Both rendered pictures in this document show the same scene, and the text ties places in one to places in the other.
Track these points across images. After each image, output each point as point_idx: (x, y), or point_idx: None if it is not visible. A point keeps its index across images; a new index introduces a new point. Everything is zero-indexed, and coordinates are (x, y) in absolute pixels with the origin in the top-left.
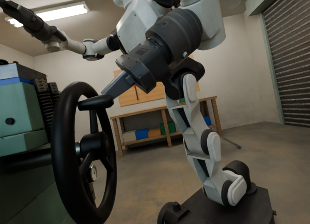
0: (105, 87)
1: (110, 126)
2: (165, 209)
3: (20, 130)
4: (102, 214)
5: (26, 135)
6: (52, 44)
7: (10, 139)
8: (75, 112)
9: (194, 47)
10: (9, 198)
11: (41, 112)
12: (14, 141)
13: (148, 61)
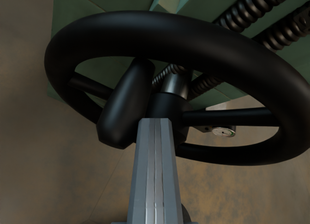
0: (169, 132)
1: (248, 163)
2: (185, 220)
3: None
4: (84, 115)
5: (159, 8)
6: None
7: None
8: (104, 54)
9: None
10: None
11: (221, 15)
12: (156, 0)
13: None
